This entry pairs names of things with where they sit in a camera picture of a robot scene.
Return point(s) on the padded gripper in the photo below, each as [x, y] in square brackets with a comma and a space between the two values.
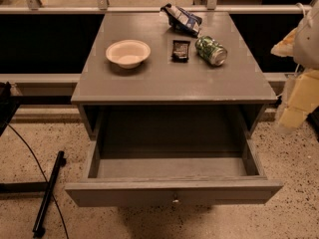
[308, 44]

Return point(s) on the grey top drawer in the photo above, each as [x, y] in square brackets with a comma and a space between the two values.
[157, 159]

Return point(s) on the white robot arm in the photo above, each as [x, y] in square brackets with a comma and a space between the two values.
[310, 21]

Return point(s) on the grey wooden drawer cabinet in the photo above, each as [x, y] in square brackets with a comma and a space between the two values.
[159, 80]

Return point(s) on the green soda can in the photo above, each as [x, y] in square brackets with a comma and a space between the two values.
[211, 50]

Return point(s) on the dark snack bar wrapper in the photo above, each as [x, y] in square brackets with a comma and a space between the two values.
[180, 50]

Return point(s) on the blue white chip bag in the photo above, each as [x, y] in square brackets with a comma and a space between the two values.
[182, 20]

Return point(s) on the white paper bowl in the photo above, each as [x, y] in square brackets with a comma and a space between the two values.
[128, 54]

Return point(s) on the black metal floor stand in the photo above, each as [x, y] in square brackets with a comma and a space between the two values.
[47, 187]

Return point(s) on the black equipment at left edge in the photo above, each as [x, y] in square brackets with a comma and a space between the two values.
[8, 106]

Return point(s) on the metal railing frame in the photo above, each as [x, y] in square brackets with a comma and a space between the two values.
[99, 0]

